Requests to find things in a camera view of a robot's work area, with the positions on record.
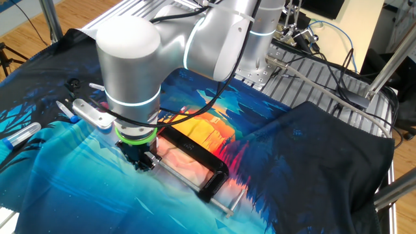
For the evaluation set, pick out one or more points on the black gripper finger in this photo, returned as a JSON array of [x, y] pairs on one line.
[[152, 157], [128, 159]]

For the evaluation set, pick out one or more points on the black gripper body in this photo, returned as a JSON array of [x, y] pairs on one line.
[[138, 150]]

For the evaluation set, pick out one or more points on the black white pencil sharpener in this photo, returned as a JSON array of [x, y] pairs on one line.
[[144, 167]]

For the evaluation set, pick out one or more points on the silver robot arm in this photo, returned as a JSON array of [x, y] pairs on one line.
[[130, 65]]

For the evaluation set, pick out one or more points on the red pencil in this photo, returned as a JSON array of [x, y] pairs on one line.
[[183, 109]]

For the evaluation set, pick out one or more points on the black C-clamp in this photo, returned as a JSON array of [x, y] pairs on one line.
[[195, 146]]

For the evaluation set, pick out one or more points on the landscape print cloth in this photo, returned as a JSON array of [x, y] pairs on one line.
[[81, 188]]

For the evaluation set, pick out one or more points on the small white tube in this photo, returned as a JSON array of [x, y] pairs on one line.
[[96, 86]]

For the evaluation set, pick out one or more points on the conical blue-capped tube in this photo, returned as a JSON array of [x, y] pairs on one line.
[[65, 110]]

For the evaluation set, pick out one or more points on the large clear blue-capped tube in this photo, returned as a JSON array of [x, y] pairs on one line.
[[22, 135]]

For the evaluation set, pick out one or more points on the black tripod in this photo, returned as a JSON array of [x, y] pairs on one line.
[[4, 58]]

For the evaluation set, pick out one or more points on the metal articulated clamp stand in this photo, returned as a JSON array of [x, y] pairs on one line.
[[305, 40]]

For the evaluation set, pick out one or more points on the black screen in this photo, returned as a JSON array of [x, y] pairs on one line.
[[325, 8]]

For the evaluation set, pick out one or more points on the beige desk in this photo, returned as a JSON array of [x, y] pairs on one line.
[[364, 29]]

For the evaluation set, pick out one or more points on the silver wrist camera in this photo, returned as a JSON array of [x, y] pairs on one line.
[[92, 113]]

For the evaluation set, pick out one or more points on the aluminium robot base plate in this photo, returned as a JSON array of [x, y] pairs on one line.
[[256, 78]]

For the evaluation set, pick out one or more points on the aluminium frame post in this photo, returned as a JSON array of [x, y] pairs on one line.
[[390, 61], [396, 190], [51, 19]]

